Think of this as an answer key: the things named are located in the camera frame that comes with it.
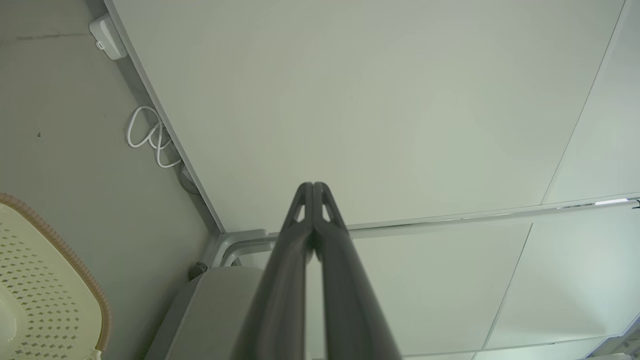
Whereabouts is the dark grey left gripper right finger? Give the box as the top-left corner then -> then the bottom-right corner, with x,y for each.
313,182 -> 403,360

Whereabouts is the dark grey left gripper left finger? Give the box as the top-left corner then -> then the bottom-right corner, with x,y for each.
230,182 -> 314,360

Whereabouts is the grey partition foot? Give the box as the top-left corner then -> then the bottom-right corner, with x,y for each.
222,241 -> 273,268
210,229 -> 271,268

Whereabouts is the grey fabric seat cushion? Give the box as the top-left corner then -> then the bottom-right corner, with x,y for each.
145,266 -> 267,360

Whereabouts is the large white partition panel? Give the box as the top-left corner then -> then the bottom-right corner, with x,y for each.
102,0 -> 640,237

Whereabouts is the cream perforated laundry basket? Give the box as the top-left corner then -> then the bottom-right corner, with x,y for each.
0,193 -> 112,360

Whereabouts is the small white power strip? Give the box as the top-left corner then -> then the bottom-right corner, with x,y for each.
89,13 -> 129,61

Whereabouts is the white coiled cable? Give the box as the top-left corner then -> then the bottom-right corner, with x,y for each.
126,105 -> 184,170

